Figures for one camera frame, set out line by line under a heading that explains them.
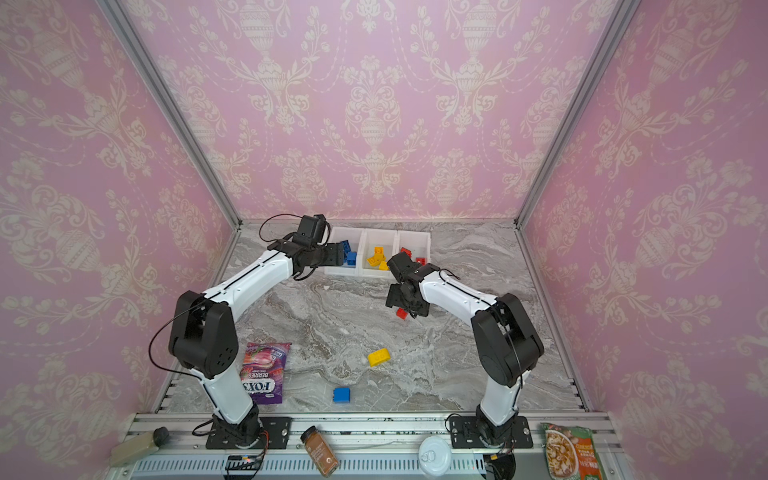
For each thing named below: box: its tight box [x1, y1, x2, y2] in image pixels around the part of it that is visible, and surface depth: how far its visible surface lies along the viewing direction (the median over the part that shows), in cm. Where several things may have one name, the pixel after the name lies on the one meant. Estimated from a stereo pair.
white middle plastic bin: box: [360, 228, 399, 277], surface depth 108 cm
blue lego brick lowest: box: [332, 387, 351, 403], surface depth 82 cm
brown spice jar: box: [300, 425, 339, 478], surface depth 70 cm
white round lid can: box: [418, 435, 452, 477], surface depth 67 cm
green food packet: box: [540, 422, 603, 480], surface depth 72 cm
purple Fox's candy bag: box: [240, 342, 292, 405], surface depth 83 cm
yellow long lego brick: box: [366, 254, 386, 267], surface depth 108 cm
